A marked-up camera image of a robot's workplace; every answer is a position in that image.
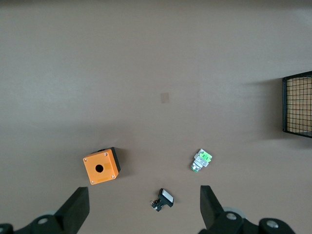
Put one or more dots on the black white square push button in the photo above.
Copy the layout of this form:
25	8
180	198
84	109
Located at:
165	197

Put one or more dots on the green push button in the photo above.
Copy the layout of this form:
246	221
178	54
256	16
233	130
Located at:
201	159

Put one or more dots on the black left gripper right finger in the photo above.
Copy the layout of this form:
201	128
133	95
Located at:
212	214

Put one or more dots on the orange button enclosure box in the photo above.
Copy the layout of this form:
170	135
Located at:
98	168

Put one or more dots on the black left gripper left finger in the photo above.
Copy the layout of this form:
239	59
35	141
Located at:
73	209

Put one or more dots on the translucent tape patch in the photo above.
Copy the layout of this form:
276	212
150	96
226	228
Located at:
165	98

